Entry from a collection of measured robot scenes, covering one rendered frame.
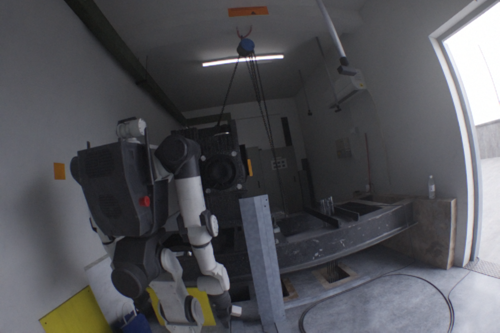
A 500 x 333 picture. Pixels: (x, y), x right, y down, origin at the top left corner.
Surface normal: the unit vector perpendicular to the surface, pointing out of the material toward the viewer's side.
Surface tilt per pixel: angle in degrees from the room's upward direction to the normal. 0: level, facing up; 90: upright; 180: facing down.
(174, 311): 86
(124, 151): 90
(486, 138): 90
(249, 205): 90
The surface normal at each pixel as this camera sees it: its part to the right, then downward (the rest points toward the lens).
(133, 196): 0.99, -0.16
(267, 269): 0.29, -0.17
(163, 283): 0.05, 0.05
